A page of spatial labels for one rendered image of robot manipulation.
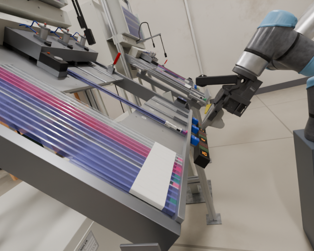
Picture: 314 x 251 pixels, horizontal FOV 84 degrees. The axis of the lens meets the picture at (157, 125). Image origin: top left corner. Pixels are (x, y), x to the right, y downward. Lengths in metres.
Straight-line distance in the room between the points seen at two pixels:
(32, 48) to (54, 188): 0.50
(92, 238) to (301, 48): 0.75
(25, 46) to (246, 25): 3.76
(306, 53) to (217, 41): 3.50
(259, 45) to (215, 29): 3.53
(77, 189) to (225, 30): 3.94
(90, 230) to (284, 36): 0.73
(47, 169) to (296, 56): 0.59
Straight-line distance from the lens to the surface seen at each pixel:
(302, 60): 0.59
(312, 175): 0.87
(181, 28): 4.15
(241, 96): 0.55
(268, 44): 0.55
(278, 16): 0.57
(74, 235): 0.58
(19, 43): 0.74
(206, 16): 4.11
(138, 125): 0.51
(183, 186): 0.35
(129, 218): 0.29
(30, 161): 0.32
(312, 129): 0.84
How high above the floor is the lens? 0.93
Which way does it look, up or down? 15 degrees down
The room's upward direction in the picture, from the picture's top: 18 degrees counter-clockwise
